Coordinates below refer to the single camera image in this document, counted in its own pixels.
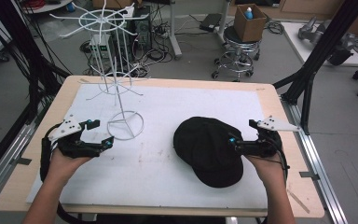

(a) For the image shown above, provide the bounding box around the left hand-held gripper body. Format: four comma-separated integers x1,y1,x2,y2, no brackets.
47,115,106,159

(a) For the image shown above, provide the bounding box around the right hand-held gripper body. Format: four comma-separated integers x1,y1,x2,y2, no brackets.
235,115,301,159

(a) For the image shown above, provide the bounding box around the black cap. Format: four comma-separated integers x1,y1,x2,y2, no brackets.
172,116,245,189

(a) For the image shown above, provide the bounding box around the person's left hand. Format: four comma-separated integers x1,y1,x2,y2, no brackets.
47,147,93,185

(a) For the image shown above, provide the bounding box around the person's right hand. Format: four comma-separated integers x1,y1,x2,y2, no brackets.
244,152,289,189

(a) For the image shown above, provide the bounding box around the grey tape strip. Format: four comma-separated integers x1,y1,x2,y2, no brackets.
9,156,33,166
298,170,321,182

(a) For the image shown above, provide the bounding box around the white table mat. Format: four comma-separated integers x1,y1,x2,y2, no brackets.
25,83,269,210

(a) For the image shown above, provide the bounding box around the white box with green display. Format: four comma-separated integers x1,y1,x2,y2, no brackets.
89,33,112,63

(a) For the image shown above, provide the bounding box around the chrome stool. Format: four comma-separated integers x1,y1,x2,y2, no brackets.
211,25,261,83

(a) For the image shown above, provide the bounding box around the white platform board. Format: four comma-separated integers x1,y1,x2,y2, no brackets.
281,21,358,68

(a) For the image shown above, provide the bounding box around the brown cardboard box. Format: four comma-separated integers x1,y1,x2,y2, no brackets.
233,3,268,43

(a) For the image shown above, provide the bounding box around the black computer tower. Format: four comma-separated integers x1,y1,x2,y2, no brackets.
117,5,153,63

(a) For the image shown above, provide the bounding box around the grey table leg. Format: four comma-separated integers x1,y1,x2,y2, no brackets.
215,0,233,45
167,0,184,61

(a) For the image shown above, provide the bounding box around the black flat box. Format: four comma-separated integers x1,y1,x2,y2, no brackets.
199,12,224,33

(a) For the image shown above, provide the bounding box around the blue bottle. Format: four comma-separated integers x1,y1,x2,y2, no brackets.
243,6,255,21

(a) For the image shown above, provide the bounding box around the grey robot device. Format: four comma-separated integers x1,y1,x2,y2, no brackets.
297,16,356,67

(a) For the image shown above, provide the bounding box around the round white table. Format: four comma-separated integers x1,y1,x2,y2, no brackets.
21,0,75,15

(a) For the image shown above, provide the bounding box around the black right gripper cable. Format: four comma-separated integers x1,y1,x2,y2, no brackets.
269,132,291,182

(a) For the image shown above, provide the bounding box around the black left gripper strap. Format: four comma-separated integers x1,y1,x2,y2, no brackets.
39,123,63,184

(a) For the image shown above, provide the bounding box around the aluminium rail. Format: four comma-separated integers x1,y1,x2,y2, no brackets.
280,95,350,224
0,102,50,207

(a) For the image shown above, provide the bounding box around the tangle of floor cables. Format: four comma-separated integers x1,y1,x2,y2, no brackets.
131,21,172,78

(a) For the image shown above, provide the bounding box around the black metal frame stand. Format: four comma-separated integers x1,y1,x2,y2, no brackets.
272,0,358,136

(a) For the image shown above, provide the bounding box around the black frame with cables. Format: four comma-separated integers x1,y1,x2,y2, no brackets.
0,0,73,126

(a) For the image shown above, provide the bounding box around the white wire rack stand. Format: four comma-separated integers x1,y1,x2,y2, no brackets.
48,0,152,142

